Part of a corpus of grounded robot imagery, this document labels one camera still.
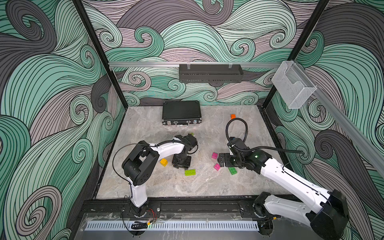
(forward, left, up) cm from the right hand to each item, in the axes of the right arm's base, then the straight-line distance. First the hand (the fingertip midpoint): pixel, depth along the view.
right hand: (223, 160), depth 79 cm
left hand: (0, +22, -9) cm, 24 cm away
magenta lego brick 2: (+1, +2, -10) cm, 10 cm away
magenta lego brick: (+8, +3, -10) cm, 13 cm away
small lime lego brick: (+25, +16, -12) cm, 32 cm away
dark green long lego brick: (-2, -7, -10) cm, 12 cm away
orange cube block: (+42, -16, -11) cm, 46 cm away
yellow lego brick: (+3, +34, -8) cm, 35 cm away
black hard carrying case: (+46, +25, -12) cm, 54 cm away
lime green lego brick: (-3, +18, -10) cm, 21 cm away
